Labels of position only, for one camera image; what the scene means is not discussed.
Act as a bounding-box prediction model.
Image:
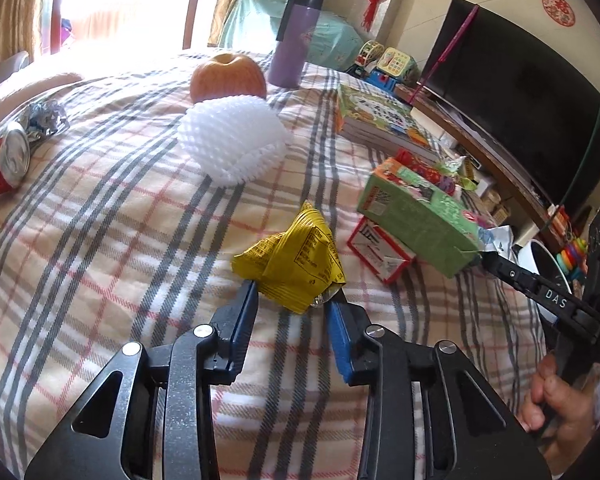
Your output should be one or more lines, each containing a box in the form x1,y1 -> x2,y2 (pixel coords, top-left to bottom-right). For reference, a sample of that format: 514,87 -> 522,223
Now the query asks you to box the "yellow snack wrapper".
231,201 -> 346,315

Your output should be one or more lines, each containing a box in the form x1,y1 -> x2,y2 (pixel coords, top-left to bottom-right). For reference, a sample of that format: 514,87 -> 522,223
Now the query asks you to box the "white foam fruit net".
176,96 -> 295,187

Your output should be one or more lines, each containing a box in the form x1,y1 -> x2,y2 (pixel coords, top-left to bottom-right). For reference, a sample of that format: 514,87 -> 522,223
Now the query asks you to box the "green cover picture book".
336,83 -> 433,148

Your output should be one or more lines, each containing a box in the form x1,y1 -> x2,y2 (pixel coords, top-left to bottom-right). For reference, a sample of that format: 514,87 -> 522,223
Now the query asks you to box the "person's right hand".
517,354 -> 600,442

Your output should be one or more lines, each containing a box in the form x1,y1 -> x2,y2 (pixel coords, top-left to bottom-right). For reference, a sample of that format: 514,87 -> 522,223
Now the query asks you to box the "teal covered armchair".
217,0 -> 366,73

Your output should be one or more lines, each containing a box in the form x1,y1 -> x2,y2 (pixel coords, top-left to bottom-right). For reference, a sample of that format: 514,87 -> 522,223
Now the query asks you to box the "rainbow stacking ring toy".
555,237 -> 588,281

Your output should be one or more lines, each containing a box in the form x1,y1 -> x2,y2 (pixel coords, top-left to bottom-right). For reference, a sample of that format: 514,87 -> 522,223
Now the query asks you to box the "grey pillow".
0,50 -> 31,81

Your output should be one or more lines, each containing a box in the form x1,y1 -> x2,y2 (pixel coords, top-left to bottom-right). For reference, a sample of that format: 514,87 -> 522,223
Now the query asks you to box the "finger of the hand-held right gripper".
481,254 -> 587,321

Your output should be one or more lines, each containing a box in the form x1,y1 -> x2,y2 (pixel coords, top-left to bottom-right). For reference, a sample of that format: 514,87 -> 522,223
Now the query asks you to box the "yellow green activity toy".
355,40 -> 385,68

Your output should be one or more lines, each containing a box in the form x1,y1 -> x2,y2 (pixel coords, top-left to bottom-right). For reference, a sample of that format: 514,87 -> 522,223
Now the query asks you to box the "pink stick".
414,4 -> 480,98

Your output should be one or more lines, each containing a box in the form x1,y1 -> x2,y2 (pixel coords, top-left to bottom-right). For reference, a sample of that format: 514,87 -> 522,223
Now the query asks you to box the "apple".
190,52 -> 267,103

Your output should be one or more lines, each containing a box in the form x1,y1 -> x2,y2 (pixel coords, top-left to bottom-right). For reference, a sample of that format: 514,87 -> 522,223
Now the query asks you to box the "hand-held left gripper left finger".
24,280 -> 261,480

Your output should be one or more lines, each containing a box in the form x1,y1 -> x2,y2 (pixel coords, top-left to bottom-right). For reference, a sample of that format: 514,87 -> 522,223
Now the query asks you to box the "round red paper cutting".
541,0 -> 577,28

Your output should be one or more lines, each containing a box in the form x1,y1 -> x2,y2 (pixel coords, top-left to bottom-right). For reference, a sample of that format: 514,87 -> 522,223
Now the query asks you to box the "beige cushion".
0,72 -> 83,126

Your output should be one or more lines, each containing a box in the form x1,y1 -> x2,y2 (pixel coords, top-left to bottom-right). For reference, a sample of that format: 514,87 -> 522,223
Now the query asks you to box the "green carton box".
356,157 -> 482,278

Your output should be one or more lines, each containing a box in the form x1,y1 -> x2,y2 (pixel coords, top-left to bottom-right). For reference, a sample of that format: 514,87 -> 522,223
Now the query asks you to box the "thin green stick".
540,100 -> 600,233

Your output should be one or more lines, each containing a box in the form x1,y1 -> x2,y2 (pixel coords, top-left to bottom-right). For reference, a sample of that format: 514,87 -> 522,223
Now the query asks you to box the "thick paperback book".
339,120 -> 448,163

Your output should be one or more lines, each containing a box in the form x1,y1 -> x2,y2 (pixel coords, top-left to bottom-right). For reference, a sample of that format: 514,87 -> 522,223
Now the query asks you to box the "crumpled silver foil wrapper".
17,99 -> 71,143

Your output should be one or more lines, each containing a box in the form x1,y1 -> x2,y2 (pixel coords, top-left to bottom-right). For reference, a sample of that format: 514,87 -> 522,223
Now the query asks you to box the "black flat television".
422,0 -> 600,218

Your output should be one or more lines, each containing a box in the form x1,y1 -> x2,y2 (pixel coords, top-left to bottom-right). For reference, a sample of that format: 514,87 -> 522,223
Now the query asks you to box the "purple thermos bottle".
267,0 -> 323,88

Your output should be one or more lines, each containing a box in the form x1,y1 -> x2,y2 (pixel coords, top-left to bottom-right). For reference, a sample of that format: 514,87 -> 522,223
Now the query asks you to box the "green crumpled wrapper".
432,156 -> 468,191

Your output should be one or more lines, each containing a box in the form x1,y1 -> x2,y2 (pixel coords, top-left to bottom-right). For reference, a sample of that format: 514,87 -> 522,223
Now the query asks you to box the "toy phone with buttons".
367,46 -> 421,92

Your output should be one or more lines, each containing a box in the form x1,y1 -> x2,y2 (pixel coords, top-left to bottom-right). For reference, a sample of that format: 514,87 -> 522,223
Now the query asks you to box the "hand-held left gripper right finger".
324,287 -> 553,480

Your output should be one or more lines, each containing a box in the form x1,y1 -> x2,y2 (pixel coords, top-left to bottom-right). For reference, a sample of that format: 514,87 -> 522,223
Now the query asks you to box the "red and white box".
346,217 -> 417,285

